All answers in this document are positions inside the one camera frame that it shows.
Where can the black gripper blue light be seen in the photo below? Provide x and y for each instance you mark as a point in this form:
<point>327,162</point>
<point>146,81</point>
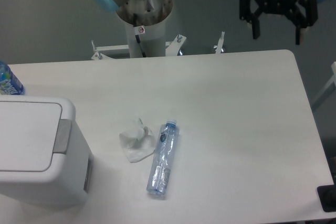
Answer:
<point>302,13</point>

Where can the white push-lid trash can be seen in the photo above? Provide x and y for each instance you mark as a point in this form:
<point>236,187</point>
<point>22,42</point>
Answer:
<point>45,158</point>

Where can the empty clear plastic bottle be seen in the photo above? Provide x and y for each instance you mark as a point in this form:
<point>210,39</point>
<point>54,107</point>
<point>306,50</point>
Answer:
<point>163,158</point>

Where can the black device at table edge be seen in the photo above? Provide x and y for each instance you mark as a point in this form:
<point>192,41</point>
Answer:
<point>327,197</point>

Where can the crumpled white tissue wrapper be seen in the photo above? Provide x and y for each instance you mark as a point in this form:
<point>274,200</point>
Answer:
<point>138,142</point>

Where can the blue labelled water bottle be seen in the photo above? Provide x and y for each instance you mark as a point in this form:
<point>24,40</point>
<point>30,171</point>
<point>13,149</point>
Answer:
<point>10,84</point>

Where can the white frame at right edge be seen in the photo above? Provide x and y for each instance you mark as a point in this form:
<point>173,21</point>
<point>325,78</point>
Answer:
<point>325,91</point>

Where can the white pedestal base frame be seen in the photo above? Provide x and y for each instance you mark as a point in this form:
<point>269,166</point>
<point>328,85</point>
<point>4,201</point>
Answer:
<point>172,48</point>

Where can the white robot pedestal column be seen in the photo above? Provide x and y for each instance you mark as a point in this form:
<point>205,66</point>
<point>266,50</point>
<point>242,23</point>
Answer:
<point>146,41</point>

